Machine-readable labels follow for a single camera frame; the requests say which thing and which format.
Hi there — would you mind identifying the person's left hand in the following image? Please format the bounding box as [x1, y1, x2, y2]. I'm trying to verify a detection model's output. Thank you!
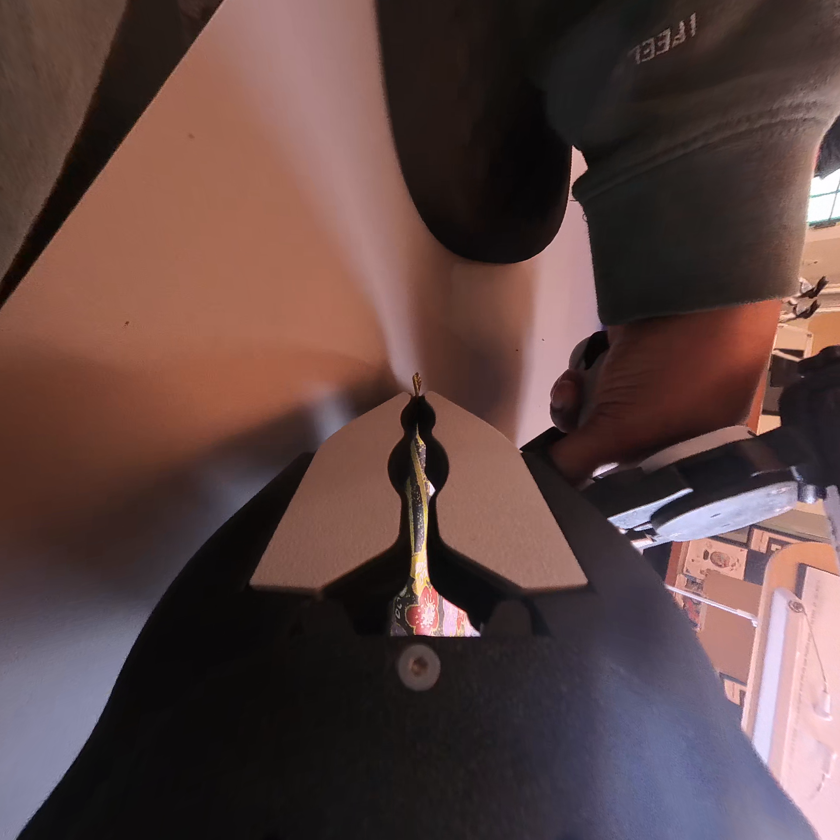
[549, 297, 784, 484]

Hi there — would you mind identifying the green backed floral paper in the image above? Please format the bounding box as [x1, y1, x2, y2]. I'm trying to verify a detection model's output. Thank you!
[389, 372, 481, 639]

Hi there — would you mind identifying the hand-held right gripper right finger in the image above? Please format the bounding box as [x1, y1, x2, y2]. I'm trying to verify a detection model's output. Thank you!
[420, 392, 589, 628]

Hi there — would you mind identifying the white stand plate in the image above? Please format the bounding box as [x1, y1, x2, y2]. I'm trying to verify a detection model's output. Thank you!
[696, 525, 840, 840]

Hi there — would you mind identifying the black textured pad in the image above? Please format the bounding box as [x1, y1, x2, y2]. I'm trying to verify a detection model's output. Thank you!
[374, 0, 574, 265]

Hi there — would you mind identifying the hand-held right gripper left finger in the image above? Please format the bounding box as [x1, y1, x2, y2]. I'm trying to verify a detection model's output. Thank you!
[247, 392, 418, 628]

